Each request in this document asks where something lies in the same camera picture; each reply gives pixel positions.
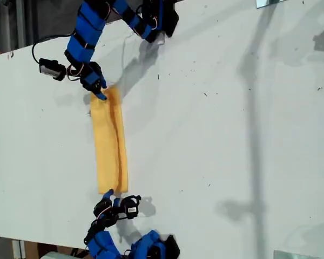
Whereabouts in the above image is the yellow square towel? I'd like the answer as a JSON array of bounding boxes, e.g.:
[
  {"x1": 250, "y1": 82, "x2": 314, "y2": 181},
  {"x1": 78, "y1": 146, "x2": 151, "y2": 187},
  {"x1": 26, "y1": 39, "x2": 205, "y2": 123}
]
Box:
[{"x1": 89, "y1": 85, "x2": 131, "y2": 195}]

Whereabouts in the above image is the white box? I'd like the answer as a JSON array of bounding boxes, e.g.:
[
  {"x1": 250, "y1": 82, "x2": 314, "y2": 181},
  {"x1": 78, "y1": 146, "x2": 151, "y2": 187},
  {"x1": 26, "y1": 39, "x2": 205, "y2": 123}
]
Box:
[{"x1": 42, "y1": 251, "x2": 79, "y2": 259}]

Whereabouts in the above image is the grey table leg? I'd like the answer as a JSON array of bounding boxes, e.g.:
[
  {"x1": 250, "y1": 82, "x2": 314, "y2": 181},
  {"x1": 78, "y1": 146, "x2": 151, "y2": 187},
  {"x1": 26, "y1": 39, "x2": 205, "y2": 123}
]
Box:
[{"x1": 11, "y1": 239, "x2": 26, "y2": 259}]

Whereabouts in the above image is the black camera stalk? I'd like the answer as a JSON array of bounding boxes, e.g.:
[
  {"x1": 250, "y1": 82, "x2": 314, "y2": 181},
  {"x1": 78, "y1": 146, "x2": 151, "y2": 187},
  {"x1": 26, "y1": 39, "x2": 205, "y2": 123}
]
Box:
[{"x1": 112, "y1": 207, "x2": 128, "y2": 220}]

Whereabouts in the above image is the black camera box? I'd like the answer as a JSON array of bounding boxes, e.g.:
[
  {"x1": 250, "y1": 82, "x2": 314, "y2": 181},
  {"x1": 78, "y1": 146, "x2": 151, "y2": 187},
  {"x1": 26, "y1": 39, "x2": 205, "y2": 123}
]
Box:
[
  {"x1": 120, "y1": 194, "x2": 142, "y2": 220},
  {"x1": 38, "y1": 57, "x2": 67, "y2": 82}
]

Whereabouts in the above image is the black camera cable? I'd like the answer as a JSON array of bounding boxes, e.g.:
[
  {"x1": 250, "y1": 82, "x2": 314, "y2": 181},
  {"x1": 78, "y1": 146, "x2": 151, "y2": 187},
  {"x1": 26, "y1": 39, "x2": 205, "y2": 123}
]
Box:
[{"x1": 31, "y1": 33, "x2": 77, "y2": 65}]

